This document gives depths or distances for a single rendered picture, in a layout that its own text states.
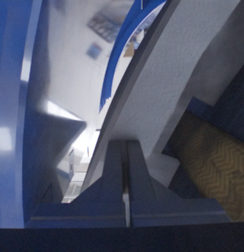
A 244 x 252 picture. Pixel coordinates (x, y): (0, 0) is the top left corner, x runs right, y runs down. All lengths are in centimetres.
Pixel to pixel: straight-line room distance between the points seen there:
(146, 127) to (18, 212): 19
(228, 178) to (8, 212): 27
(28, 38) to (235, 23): 31
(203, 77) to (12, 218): 35
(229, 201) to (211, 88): 19
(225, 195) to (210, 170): 5
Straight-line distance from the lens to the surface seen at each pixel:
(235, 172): 25
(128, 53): 758
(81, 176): 1021
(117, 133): 16
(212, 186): 27
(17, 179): 24
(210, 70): 35
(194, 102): 44
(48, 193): 34
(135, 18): 213
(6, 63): 20
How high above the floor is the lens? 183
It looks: 17 degrees up
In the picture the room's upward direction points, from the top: 179 degrees clockwise
